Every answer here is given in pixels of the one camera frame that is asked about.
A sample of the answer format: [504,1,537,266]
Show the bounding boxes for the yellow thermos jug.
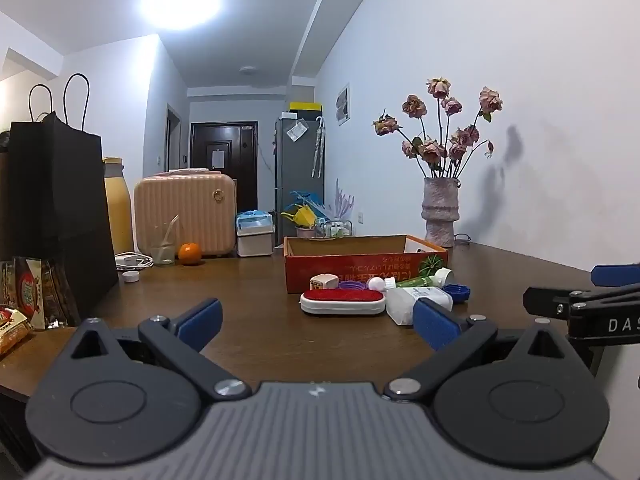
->
[102,156,135,256]

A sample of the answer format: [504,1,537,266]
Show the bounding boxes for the orange snack packet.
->
[0,305,34,357]

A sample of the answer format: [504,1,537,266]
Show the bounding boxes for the wall picture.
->
[336,83,351,126]

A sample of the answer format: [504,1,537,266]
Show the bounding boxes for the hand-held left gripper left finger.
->
[67,297,252,402]

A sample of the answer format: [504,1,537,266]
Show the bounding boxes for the clear glass cup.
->
[149,215,180,267]

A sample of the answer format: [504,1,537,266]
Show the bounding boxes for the dark brown door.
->
[190,121,259,211]

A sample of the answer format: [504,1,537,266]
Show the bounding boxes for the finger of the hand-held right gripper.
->
[590,264,640,287]
[523,286,577,321]

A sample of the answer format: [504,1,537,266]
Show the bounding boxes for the hanging folded umbrella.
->
[311,116,327,178]

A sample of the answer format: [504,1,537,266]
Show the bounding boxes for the blue folding rack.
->
[290,190,326,218]

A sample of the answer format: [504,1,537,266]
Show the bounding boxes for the pink ribbed suitcase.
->
[133,170,238,259]

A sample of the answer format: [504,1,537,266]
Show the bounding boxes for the round ceiling light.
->
[140,0,223,31]

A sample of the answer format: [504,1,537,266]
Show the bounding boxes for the green plastic bottle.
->
[395,275,441,289]

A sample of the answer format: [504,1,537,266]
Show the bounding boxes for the white and blue tissue box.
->
[236,210,276,258]

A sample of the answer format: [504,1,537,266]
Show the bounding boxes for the pink ceramic vase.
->
[421,176,461,248]

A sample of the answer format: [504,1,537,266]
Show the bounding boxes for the snack packets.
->
[11,256,68,331]

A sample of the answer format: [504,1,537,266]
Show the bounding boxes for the grey side door frame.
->
[165,104,182,171]

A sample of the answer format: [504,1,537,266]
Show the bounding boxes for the white plastic bottle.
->
[386,286,454,327]

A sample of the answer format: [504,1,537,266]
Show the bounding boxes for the dried pink roses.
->
[372,77,503,180]

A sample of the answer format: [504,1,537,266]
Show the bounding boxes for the white charger cable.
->
[115,251,155,271]

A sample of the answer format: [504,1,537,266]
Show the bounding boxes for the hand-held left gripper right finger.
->
[382,297,581,403]

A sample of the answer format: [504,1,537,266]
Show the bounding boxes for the red cardboard box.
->
[283,234,449,295]

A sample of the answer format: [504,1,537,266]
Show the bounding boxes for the yellow watering can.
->
[280,204,316,228]

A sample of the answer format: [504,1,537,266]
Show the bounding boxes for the red and white oval case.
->
[300,288,387,316]

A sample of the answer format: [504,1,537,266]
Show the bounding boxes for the grey refrigerator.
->
[274,117,326,247]

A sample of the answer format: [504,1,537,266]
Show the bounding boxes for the basket of small bottles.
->
[315,219,354,239]

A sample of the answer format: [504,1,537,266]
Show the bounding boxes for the black paper bag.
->
[0,74,120,328]

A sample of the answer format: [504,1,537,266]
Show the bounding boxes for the purple dried plant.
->
[327,179,357,222]

